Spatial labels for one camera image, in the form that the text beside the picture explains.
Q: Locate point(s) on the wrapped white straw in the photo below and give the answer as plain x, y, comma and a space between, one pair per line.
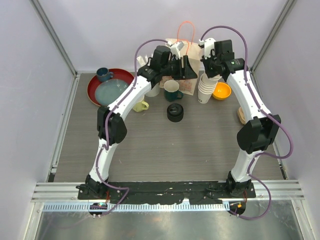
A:
142, 60

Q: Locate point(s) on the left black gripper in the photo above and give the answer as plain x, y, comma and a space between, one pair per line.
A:
186, 72

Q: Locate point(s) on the printed paper takeout bag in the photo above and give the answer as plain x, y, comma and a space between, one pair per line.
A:
186, 35

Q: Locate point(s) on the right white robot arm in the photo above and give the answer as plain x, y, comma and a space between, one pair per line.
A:
260, 127

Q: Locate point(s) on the red round tray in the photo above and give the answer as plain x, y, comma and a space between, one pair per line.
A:
118, 73

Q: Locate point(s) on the blue mug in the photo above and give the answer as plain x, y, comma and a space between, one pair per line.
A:
104, 74

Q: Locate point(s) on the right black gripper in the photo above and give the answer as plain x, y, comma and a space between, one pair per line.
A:
209, 74

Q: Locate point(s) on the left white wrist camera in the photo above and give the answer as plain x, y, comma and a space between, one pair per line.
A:
175, 49

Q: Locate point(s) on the stack of black cup lids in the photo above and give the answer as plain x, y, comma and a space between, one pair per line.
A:
175, 112

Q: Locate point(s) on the white straw holder cup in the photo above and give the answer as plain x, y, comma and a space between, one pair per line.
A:
154, 91

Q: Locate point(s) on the blue grey plate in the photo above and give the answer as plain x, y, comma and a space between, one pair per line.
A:
107, 92

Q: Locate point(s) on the yellow mug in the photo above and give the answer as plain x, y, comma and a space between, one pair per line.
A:
141, 105

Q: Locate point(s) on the orange bowl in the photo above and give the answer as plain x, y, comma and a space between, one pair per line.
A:
222, 91

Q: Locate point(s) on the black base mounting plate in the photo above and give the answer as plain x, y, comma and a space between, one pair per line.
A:
163, 192

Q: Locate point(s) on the stack of white paper cups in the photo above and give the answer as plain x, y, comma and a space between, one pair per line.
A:
206, 87

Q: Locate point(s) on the dark green mug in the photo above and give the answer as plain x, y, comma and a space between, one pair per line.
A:
171, 91

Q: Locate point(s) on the brown cardboard cup carrier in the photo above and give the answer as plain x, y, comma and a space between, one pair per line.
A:
241, 116

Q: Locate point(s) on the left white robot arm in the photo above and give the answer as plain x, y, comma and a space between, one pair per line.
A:
166, 61

